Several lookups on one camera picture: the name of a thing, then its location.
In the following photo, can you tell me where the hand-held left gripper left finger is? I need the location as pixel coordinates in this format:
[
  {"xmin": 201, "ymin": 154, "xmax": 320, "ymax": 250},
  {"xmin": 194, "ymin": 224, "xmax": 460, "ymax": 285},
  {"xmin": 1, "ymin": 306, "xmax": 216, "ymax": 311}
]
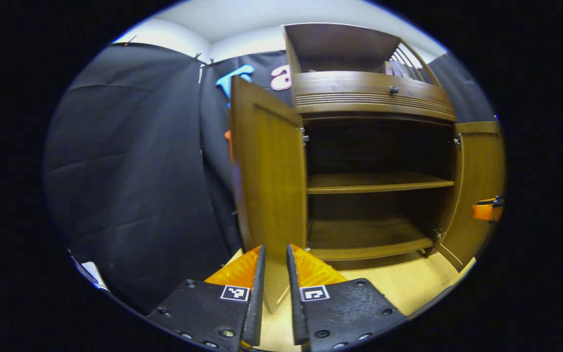
[{"xmin": 147, "ymin": 245, "xmax": 266, "ymax": 352}]

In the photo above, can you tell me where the white sheet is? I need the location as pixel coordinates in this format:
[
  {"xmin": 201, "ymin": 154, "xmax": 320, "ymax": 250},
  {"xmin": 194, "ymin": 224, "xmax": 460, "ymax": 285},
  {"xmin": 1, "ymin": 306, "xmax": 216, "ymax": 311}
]
[{"xmin": 80, "ymin": 261, "xmax": 110, "ymax": 290}]

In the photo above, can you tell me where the wooden cabinet drawer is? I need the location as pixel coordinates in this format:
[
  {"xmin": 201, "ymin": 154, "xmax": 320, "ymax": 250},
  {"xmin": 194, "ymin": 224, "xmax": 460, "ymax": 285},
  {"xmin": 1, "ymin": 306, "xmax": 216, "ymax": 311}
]
[{"xmin": 291, "ymin": 71, "xmax": 457, "ymax": 123}]

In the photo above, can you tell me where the wooden cabinet door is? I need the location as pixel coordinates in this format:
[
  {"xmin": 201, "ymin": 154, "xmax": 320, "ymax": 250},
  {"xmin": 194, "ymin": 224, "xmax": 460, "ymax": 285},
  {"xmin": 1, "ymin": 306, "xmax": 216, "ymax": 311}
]
[
  {"xmin": 229, "ymin": 76, "xmax": 309, "ymax": 313},
  {"xmin": 439, "ymin": 121, "xmax": 507, "ymax": 273}
]

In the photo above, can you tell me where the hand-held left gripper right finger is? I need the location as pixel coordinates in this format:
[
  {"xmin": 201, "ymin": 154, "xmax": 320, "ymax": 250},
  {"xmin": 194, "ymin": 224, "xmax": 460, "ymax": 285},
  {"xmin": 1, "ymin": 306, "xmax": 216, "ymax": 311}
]
[{"xmin": 286, "ymin": 244, "xmax": 406, "ymax": 352}]

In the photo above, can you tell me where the wooden double-door shoe cabinet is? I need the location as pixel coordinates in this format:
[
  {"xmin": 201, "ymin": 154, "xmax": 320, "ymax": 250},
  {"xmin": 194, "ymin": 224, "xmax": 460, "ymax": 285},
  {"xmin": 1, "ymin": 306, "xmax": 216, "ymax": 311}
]
[{"xmin": 281, "ymin": 22, "xmax": 458, "ymax": 272}]

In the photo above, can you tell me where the wooden inner shelf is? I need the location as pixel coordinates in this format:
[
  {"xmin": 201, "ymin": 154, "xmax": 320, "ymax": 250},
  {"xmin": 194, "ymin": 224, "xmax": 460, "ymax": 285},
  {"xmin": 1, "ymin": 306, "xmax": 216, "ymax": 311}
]
[{"xmin": 307, "ymin": 172, "xmax": 455, "ymax": 195}]

